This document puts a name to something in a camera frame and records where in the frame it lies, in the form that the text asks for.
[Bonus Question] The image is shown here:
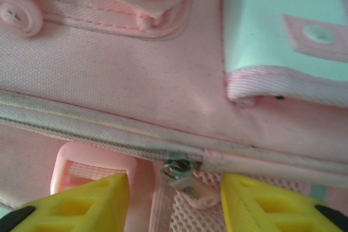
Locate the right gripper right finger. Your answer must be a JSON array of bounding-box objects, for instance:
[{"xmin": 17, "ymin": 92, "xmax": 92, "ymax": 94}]
[{"xmin": 220, "ymin": 173, "xmax": 348, "ymax": 232}]

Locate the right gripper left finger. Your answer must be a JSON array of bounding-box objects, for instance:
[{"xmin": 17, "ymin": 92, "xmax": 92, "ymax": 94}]
[{"xmin": 0, "ymin": 173, "xmax": 129, "ymax": 232}]

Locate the pink school backpack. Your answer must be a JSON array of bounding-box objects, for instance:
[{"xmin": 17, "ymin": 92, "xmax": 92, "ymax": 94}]
[{"xmin": 0, "ymin": 0, "xmax": 348, "ymax": 232}]

